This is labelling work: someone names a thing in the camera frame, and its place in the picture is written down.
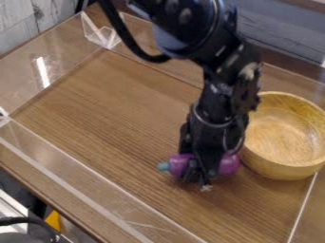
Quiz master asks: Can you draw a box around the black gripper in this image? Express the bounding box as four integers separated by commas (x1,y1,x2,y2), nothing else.
179,114,249,192

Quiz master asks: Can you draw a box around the purple toy eggplant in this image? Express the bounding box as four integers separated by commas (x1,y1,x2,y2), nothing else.
158,154,241,178

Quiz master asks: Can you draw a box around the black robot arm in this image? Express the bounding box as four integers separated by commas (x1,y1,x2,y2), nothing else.
96,0,262,191

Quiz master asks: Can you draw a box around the brown wooden bowl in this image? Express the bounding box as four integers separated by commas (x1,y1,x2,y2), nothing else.
241,91,325,181

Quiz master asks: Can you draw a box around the yellow label on device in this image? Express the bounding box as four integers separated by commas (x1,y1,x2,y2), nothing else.
44,211,62,232

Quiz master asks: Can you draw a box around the clear acrylic tray wall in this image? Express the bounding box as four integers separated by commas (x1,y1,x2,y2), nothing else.
0,107,207,243

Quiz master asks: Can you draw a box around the black cable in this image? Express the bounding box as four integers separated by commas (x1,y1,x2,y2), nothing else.
0,215,63,243

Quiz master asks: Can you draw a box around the clear acrylic corner bracket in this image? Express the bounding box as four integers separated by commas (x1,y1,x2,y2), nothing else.
80,12,122,50

